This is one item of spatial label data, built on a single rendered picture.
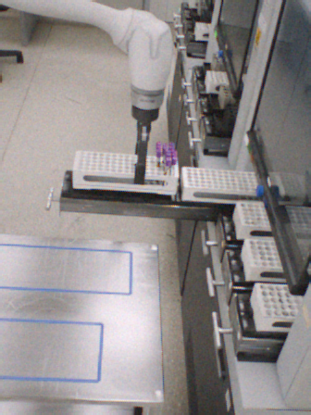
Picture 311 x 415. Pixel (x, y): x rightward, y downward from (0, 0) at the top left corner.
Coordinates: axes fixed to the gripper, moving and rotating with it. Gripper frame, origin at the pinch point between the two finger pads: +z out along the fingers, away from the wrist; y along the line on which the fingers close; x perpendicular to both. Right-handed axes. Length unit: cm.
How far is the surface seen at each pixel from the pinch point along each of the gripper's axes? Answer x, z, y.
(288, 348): 33, 5, 57
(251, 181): 33.5, 2.6, -0.7
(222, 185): 24.4, 2.4, 3.0
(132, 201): -1.2, 8.3, 5.8
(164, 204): 7.9, 8.4, 5.9
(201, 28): 29, 2, -124
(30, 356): -21, 7, 60
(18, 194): -57, 89, -96
